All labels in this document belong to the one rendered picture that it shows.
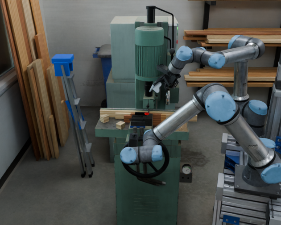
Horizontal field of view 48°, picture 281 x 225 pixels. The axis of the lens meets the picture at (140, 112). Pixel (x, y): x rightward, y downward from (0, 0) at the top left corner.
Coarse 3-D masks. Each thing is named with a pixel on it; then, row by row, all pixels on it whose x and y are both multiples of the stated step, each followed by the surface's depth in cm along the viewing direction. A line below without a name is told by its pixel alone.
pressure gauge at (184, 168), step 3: (183, 165) 202; (186, 165) 200; (189, 165) 201; (183, 168) 201; (186, 168) 200; (189, 168) 200; (183, 171) 202; (186, 171) 202; (189, 171) 201; (186, 174) 205
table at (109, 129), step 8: (112, 120) 212; (120, 120) 212; (96, 128) 202; (104, 128) 202; (112, 128) 202; (96, 136) 204; (104, 136) 203; (112, 136) 203; (120, 136) 202; (168, 136) 199; (176, 136) 199; (184, 136) 198
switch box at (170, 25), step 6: (168, 24) 218; (174, 24) 218; (168, 30) 215; (174, 30) 214; (168, 36) 216; (174, 36) 216; (168, 42) 218; (174, 42) 218; (168, 48) 220; (174, 48) 219
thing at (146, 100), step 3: (144, 93) 211; (153, 93) 211; (144, 96) 206; (147, 96) 206; (150, 96) 206; (153, 96) 206; (144, 99) 203; (147, 99) 202; (150, 99) 202; (153, 99) 202; (144, 102) 203; (147, 102) 203; (150, 102) 203; (153, 102) 203; (144, 105) 204; (150, 105) 204; (153, 105) 204
